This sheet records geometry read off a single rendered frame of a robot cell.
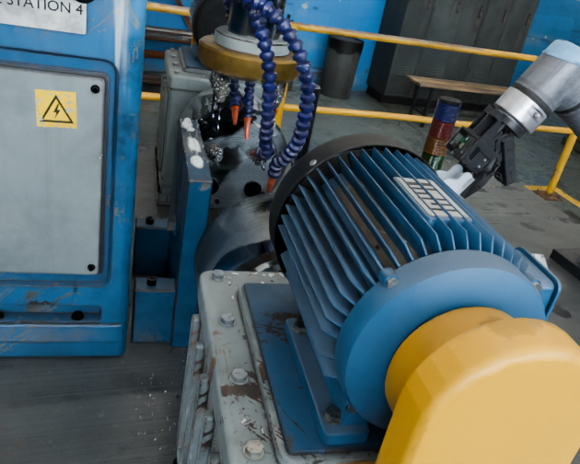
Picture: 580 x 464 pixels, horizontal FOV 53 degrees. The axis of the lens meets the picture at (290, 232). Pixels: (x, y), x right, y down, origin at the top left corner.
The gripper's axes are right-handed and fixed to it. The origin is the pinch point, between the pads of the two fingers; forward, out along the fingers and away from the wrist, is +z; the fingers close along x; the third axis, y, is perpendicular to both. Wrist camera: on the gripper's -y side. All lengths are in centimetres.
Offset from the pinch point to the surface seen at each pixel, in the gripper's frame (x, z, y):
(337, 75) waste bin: -485, 0, -171
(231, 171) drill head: -26.8, 26.3, 29.3
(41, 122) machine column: 12, 25, 70
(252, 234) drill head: 26, 18, 41
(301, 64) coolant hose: 17, -4, 48
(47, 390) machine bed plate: 19, 62, 48
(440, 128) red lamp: -33.5, -11.8, -9.6
